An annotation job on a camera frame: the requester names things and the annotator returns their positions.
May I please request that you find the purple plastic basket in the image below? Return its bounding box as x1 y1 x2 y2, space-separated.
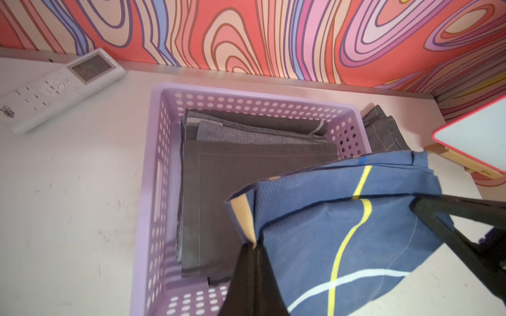
130 83 371 315

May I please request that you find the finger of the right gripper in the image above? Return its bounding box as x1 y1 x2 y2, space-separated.
409 194 506 301

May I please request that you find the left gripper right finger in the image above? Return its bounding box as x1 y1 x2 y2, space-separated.
256 248 289 316

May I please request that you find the dark grey pillowcase at back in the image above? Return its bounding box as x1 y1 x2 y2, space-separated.
362 105 411 153

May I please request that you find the wooden whiteboard stand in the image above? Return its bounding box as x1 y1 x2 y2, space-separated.
424 143 503 179

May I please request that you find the plain grey pillowcase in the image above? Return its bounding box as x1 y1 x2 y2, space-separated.
177 110 338 286

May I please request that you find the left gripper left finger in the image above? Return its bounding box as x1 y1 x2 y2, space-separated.
218 244 260 316

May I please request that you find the white remote control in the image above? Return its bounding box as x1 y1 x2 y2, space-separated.
1 48 125 134

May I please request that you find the navy yellow-striped pillowcase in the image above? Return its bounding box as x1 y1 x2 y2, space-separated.
225 151 441 315

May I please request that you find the pink-framed whiteboard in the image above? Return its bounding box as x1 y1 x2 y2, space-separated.
432 96 505 172

